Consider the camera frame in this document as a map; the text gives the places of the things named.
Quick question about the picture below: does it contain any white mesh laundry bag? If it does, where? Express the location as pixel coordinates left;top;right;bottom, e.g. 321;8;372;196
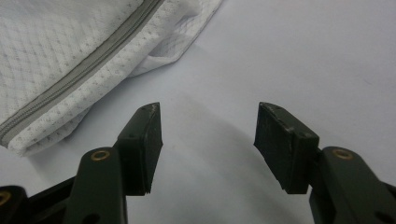
0;0;224;158

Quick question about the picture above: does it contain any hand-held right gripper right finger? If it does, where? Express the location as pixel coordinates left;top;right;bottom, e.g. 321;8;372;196
253;101;396;224

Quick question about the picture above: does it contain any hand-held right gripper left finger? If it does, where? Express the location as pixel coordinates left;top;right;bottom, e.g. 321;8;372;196
64;102;164;224

